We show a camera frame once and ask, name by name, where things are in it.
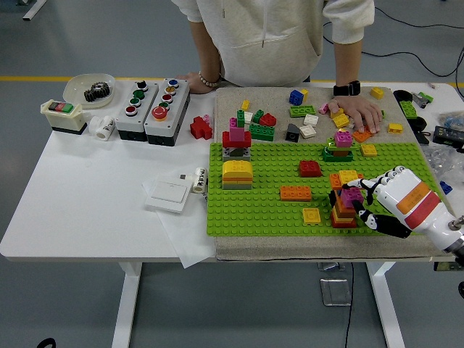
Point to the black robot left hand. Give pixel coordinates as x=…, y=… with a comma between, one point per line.
x=47, y=343

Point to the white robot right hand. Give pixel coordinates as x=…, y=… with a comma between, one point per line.
x=417, y=199

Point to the person's right hand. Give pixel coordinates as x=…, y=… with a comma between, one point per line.
x=195, y=83

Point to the person's left hand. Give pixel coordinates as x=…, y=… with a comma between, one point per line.
x=362, y=110

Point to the magenta square toy brick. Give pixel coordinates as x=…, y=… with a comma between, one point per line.
x=343, y=139
x=349, y=197

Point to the person's right forearm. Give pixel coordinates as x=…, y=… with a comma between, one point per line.
x=206, y=47

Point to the person's left forearm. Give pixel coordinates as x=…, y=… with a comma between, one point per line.
x=347, y=61

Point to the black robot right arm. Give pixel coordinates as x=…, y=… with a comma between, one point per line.
x=457, y=248

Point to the orange long brick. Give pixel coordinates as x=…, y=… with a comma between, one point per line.
x=296, y=194
x=360, y=136

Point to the blue small sloped brick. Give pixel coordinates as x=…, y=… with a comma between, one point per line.
x=446, y=187

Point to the small pink brick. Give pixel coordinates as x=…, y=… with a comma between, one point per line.
x=206, y=117

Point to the red cross-shaped brick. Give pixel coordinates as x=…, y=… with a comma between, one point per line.
x=200, y=127

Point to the brown small brick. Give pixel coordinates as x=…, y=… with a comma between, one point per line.
x=340, y=153

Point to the yellow small brick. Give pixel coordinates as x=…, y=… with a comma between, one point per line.
x=245, y=104

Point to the green tall narrow brick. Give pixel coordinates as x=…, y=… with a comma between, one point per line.
x=241, y=119

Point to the yellow narrow brick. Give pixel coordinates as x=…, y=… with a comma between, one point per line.
x=303, y=95

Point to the white small brick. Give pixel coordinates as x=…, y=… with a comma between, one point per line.
x=248, y=117

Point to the red wide brick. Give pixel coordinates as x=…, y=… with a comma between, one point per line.
x=226, y=139

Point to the magenta tall brick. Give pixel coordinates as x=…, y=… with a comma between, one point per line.
x=237, y=135

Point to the yellow square brick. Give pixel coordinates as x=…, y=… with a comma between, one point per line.
x=348, y=177

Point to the blue square brick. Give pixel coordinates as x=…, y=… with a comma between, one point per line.
x=294, y=97

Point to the green small brick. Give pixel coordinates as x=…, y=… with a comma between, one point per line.
x=257, y=116

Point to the dark grey sloped brick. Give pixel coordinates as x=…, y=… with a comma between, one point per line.
x=292, y=135

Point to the orange wide brick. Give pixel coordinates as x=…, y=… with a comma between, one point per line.
x=335, y=182

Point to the red-orange base brick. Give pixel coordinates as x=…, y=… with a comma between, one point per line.
x=344, y=224

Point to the orange square brick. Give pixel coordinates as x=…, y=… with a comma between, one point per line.
x=340, y=212

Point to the red sloped brick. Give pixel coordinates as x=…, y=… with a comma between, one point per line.
x=310, y=168

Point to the red rounded brick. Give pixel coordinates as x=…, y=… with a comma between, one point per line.
x=267, y=119

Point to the grey brick base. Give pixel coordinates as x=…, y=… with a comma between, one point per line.
x=235, y=156

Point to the dark green long brick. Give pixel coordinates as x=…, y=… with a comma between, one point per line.
x=262, y=133

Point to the yellow rounded brick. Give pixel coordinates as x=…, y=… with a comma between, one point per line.
x=237, y=168

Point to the grey wide brick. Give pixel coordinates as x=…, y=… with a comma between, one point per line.
x=237, y=186

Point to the green studded baseplate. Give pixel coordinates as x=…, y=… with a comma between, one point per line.
x=261, y=210

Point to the white small plate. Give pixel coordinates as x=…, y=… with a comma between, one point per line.
x=349, y=119

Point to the light green long plate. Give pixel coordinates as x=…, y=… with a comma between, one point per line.
x=382, y=115
x=301, y=111

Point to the black smartwatch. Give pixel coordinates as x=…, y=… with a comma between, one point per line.
x=347, y=88

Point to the pink small plate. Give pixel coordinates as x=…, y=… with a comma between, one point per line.
x=323, y=108

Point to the yellow square plate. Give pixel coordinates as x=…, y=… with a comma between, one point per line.
x=368, y=150
x=312, y=216

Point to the clear plastic bag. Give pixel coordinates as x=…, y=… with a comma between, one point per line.
x=446, y=161

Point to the grey emergency-stop control box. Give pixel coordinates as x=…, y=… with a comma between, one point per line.
x=165, y=125

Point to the white square plate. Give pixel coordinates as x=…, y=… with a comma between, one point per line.
x=307, y=131
x=310, y=119

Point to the grey green tool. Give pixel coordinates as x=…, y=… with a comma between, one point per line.
x=422, y=99

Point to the grey four-button control box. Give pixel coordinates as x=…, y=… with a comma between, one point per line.
x=136, y=119

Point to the black device green print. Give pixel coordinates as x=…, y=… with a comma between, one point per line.
x=447, y=135

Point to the black desk control unit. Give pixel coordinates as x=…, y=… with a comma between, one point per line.
x=446, y=267

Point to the grey-brown foam mat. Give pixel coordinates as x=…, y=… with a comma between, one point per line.
x=268, y=98

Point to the yellow thin plate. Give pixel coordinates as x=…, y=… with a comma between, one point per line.
x=334, y=218

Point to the bag with blue parts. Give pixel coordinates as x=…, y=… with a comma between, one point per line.
x=451, y=119

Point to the white table leg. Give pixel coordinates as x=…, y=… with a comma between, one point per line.
x=127, y=308
x=386, y=311

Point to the person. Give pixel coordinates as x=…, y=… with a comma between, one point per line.
x=272, y=36

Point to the white tube with black writing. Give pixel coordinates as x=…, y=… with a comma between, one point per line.
x=199, y=180

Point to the black metal gear stack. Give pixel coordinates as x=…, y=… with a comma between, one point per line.
x=97, y=92

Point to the white pipe tee fitting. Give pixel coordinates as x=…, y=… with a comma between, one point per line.
x=103, y=127

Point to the orange thin plate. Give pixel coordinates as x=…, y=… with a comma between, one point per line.
x=237, y=178

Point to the small metal floor plate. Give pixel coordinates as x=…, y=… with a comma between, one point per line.
x=330, y=267

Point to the white translucent dish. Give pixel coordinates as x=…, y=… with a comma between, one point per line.
x=76, y=88

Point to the large metal floor plate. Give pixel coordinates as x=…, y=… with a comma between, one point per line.
x=335, y=291

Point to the white paper sheet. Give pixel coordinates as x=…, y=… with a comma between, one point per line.
x=188, y=246

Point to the white furniture foot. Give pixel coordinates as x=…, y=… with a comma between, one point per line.
x=36, y=8

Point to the dark green frame brick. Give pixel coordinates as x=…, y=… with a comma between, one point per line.
x=339, y=159

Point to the white wall switch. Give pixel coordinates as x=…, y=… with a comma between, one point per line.
x=168, y=195

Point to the cream red-green switch box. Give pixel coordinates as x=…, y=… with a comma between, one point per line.
x=63, y=117

